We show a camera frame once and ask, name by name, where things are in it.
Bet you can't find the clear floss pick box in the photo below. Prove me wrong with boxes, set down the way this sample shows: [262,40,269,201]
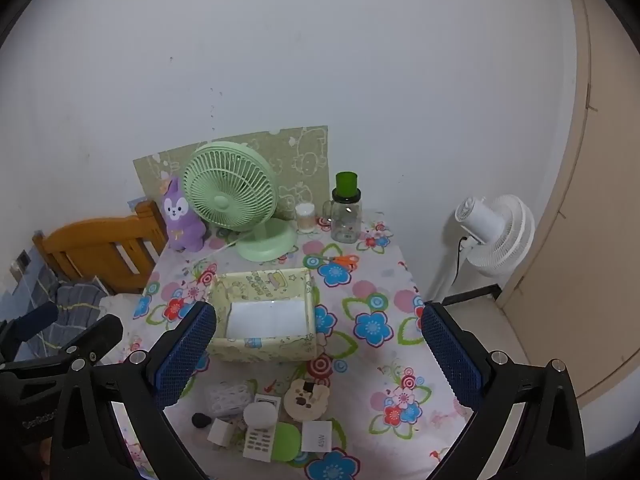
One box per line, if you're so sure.
[205,380,253,418]

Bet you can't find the purple plush bunny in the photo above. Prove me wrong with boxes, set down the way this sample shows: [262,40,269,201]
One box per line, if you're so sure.
[161,176,208,252]

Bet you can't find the white remote control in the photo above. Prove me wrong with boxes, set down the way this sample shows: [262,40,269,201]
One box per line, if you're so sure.
[242,394,282,462]

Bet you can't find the white fan cable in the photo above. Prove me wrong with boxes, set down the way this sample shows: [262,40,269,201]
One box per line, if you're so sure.
[185,235,258,266]

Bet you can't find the beige door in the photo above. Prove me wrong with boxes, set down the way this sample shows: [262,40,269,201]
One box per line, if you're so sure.
[500,0,640,406]

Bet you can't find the white charger adapter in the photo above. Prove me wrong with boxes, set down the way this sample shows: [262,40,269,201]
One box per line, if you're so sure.
[207,417,236,448]

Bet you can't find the black power cable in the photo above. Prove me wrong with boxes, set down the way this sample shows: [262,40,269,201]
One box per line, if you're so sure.
[452,237,471,286]

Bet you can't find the white round device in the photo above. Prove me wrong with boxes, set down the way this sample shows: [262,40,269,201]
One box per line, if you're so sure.
[243,402,277,433]

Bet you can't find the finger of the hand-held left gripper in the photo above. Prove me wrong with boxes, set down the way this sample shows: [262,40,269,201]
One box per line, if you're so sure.
[0,302,59,361]
[0,314,124,376]

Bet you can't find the green printed board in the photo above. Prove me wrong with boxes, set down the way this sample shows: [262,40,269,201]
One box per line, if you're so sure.
[132,126,330,221]

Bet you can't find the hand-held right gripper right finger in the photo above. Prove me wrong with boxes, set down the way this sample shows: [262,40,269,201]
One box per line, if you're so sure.
[421,301,587,480]

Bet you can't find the floral tablecloth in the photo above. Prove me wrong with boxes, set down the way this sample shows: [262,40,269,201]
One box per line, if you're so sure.
[102,207,481,480]

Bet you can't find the glass mug with green lid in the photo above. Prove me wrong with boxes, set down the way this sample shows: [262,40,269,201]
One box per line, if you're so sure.
[322,171,364,245]

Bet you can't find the wooden bed headboard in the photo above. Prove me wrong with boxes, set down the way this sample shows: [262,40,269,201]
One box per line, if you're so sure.
[32,200,168,296]

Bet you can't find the white round case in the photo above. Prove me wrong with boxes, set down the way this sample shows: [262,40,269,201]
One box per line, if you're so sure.
[283,379,331,422]

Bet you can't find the green desk fan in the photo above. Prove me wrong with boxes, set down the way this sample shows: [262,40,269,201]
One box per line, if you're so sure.
[181,141,299,262]

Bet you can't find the cotton swab jar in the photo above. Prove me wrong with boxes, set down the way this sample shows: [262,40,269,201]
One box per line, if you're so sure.
[295,203,317,234]

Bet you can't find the grey plaid bedding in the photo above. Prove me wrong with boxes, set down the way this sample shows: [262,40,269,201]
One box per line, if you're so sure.
[0,260,108,356]

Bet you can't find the yellow printed storage box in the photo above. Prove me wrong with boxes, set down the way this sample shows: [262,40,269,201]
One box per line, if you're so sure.
[206,267,319,363]

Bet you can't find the small white box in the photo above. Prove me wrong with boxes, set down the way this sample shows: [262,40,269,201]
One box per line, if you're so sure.
[302,420,334,453]

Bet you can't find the white floor fan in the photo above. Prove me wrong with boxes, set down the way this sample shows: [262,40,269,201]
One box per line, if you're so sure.
[430,194,536,306]

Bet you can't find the orange scissors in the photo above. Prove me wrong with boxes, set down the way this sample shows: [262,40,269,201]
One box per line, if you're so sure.
[305,254,360,273]

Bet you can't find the black metal frame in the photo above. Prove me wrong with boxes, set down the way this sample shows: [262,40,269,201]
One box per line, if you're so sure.
[440,284,502,307]

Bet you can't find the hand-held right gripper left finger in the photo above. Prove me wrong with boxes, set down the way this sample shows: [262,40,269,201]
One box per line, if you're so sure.
[50,300,218,480]

